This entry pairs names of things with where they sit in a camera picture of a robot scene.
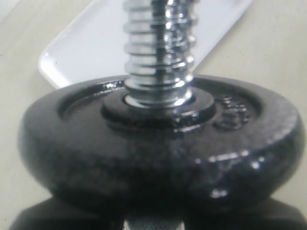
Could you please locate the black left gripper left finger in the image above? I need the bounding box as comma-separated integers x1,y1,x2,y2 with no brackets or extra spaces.
9,198,124,230

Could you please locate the black plate without collar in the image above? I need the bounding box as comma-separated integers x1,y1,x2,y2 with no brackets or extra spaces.
18,75,305,213

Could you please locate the white rectangular plastic tray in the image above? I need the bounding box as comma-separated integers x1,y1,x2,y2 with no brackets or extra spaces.
38,0,251,88

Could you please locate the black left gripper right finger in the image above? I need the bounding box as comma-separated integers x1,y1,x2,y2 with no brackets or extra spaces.
184,198,306,230

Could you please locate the chrome threaded dumbbell bar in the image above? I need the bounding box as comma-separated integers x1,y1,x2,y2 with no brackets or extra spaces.
122,0,200,230

